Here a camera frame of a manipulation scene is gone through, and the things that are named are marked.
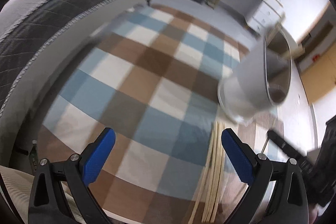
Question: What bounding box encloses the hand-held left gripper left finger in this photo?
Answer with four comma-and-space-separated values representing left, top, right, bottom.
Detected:
28, 127, 116, 224

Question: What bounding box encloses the plaid tablecloth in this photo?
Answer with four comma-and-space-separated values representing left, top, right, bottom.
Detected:
37, 4, 279, 224

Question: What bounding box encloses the bundle of wooden chopsticks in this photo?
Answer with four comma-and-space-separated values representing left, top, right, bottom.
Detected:
190, 122, 227, 223

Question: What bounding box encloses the grey bed frame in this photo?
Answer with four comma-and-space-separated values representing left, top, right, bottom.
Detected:
88, 0, 156, 42

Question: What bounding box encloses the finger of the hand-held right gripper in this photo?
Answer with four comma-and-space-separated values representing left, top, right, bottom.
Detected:
267, 130, 307, 161

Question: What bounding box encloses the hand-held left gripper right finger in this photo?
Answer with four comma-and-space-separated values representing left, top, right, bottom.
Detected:
221, 128, 309, 224

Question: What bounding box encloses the green plastic bottle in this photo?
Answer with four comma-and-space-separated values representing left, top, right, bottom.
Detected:
28, 140, 40, 170

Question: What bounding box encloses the wooden door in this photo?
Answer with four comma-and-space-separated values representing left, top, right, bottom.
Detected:
299, 22, 336, 106

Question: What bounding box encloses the grey white utensil holder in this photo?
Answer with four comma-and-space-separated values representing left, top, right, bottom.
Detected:
217, 24, 293, 126

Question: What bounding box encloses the grey quilted mattress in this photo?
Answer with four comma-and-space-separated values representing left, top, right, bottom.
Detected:
0, 0, 157, 119

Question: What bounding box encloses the beige cushioned seat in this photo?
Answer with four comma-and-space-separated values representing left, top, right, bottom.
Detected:
0, 165, 79, 224

